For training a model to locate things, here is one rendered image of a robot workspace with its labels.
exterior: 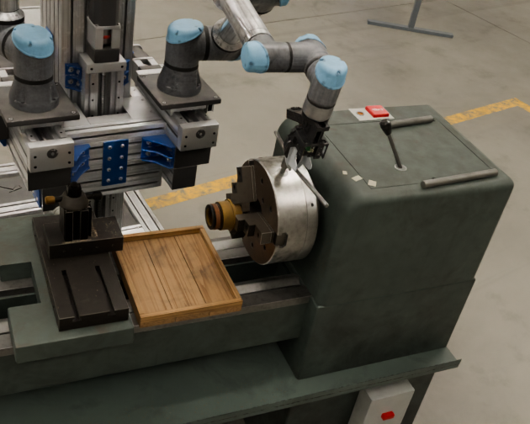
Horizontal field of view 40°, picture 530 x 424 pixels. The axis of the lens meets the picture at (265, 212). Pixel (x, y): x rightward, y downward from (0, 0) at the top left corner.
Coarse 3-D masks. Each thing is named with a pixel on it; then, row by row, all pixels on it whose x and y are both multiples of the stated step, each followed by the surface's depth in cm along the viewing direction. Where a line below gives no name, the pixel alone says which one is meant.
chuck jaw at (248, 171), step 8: (240, 168) 212; (248, 168) 212; (240, 176) 214; (248, 176) 212; (232, 184) 213; (240, 184) 211; (248, 184) 212; (232, 192) 214; (240, 192) 211; (248, 192) 212; (256, 192) 214; (232, 200) 210; (240, 200) 211; (248, 200) 212; (256, 200) 213
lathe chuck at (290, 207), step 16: (256, 160) 211; (272, 160) 211; (256, 176) 212; (272, 176) 204; (288, 176) 206; (272, 192) 203; (288, 192) 203; (256, 208) 220; (272, 208) 204; (288, 208) 202; (304, 208) 204; (272, 224) 205; (288, 224) 203; (304, 224) 205; (256, 240) 217; (288, 240) 205; (304, 240) 208; (256, 256) 218; (272, 256) 208; (288, 256) 211
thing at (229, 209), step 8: (208, 208) 210; (216, 208) 207; (224, 208) 208; (232, 208) 208; (240, 208) 211; (208, 216) 212; (216, 216) 207; (224, 216) 207; (232, 216) 208; (208, 224) 211; (216, 224) 207; (224, 224) 208; (232, 224) 209
